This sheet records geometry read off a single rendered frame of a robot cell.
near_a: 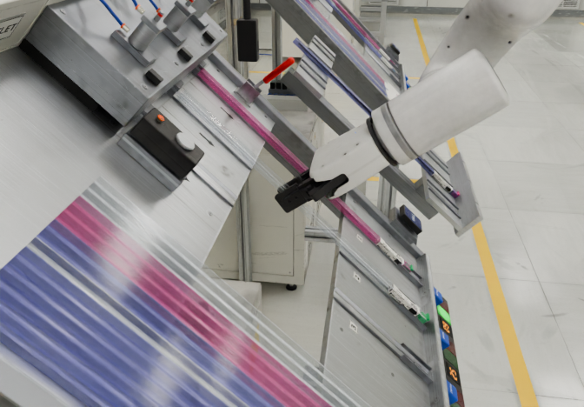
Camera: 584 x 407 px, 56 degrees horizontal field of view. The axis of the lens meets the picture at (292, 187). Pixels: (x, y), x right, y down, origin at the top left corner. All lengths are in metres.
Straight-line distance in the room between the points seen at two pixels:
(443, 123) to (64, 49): 0.44
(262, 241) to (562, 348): 1.08
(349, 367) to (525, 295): 1.68
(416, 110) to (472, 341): 1.42
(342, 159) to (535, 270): 1.83
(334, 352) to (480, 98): 0.35
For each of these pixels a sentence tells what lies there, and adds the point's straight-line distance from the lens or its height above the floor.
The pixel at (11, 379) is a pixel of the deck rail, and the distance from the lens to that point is 0.41.
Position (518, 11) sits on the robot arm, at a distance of 0.70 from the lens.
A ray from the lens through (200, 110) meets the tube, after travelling 0.78.
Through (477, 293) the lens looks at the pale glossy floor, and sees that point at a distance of 2.27.
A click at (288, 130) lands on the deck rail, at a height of 0.96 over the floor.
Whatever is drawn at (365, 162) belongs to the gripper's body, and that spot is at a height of 1.02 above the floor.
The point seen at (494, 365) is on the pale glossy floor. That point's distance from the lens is 1.98.
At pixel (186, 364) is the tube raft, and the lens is 0.49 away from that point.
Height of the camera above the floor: 1.31
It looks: 27 degrees down
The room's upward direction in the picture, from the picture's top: straight up
